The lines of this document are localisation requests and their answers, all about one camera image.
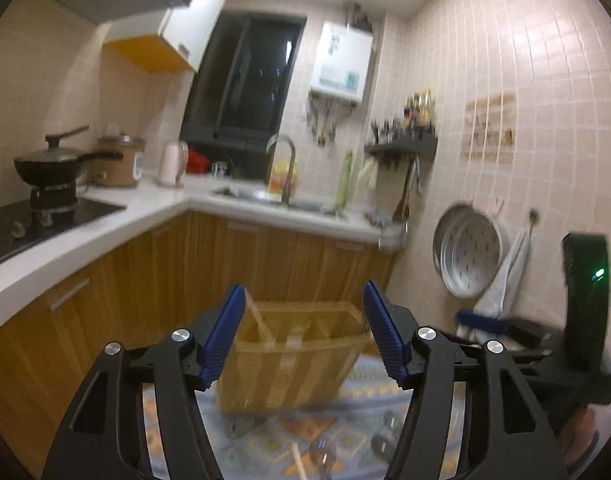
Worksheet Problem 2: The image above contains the wooden chopstick in basket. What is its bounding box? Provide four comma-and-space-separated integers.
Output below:
246, 292, 275, 350

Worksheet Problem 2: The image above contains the white wall cabinet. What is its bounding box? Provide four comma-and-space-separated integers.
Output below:
104, 0, 226, 73

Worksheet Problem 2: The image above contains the black wall spice shelf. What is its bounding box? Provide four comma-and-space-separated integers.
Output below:
364, 129, 438, 167

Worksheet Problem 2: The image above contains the clear plastic spoon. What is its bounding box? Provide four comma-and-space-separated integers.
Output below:
309, 437, 337, 480

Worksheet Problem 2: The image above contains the blue patterned table mat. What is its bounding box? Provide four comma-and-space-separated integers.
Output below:
141, 353, 469, 480

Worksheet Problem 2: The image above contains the round metal steamer tray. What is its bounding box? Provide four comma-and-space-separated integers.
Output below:
432, 203, 508, 299

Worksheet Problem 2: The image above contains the black gas stove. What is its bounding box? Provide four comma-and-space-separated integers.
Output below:
0, 198, 125, 264

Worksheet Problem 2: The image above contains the wooden chopstick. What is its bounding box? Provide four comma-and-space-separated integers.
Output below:
246, 292, 275, 350
290, 440, 316, 480

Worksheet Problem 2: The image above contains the dark grey plastic spoon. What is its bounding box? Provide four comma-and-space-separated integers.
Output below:
371, 411, 404, 463

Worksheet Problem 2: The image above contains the yellow detergent bottle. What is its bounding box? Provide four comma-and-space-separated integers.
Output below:
268, 157, 298, 195

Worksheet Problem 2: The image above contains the white electric kettle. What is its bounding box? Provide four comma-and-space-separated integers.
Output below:
156, 141, 189, 188

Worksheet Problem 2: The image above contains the brown rice cooker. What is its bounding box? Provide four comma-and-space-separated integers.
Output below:
94, 133, 146, 188

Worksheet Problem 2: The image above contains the person's right hand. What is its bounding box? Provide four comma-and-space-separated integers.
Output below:
557, 408, 598, 474

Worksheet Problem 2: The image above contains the white water heater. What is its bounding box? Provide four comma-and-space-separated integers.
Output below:
310, 22, 374, 104

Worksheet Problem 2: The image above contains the grey hanging towel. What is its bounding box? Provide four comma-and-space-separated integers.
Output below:
473, 228, 532, 318

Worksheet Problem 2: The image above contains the dark kitchen window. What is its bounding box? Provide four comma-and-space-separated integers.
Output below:
180, 10, 307, 151

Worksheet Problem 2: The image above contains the beige plastic utensil basket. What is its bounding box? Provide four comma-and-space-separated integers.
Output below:
215, 300, 371, 414

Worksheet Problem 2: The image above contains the green bottle brush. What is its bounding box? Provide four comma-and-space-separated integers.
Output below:
335, 150, 353, 210

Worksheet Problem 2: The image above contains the black wok on stove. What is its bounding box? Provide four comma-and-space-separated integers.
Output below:
14, 125, 122, 188

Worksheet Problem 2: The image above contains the steel sink faucet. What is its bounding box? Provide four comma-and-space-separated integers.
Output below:
266, 134, 296, 206

